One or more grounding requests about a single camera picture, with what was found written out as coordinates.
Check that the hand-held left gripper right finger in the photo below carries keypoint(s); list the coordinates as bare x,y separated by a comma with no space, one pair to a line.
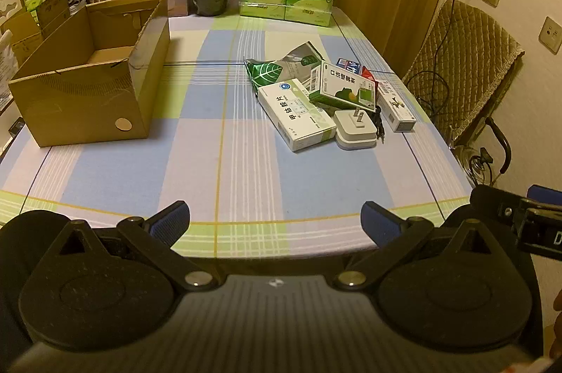
381,223

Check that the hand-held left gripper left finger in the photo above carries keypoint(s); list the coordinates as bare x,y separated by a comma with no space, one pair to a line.
169,220

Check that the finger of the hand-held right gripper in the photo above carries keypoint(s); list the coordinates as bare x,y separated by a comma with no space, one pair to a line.
546,194
494,204

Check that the white power adapter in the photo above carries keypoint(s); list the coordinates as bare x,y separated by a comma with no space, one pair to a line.
355,131

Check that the small white red box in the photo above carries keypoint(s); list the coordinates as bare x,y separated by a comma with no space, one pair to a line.
395,109

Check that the white medicine box blue print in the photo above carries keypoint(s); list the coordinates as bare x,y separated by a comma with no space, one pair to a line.
292,116

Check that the brown cardboard box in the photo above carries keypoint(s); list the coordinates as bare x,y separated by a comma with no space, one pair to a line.
79,109

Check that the green white medicine box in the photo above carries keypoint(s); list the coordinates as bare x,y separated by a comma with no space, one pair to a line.
338,87

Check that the small red packet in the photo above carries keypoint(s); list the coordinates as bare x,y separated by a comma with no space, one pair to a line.
369,76

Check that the blue dental floss box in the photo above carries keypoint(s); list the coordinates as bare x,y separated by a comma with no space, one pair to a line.
349,65

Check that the silver green tea pouch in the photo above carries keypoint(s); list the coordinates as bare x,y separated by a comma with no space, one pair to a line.
289,63

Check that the chair with quilted cover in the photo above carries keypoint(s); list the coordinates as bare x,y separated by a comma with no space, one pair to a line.
470,61

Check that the green tissue pack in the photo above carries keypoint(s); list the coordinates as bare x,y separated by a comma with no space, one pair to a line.
309,9
262,3

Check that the brown carton with open flaps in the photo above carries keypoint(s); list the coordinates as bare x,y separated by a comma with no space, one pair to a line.
26,30

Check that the white cardboard cutout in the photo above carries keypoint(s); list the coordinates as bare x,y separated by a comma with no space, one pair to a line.
8,8

